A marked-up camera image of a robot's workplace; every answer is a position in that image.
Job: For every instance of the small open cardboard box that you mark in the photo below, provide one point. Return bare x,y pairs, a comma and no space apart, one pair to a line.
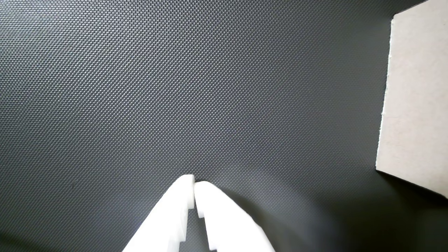
416,98

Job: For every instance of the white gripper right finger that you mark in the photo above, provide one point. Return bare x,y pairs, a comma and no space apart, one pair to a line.
227,227

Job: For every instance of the dark grey textured mat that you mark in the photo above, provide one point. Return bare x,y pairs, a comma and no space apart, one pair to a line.
175,87

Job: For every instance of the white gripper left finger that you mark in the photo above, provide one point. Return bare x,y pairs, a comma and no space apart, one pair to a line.
175,217

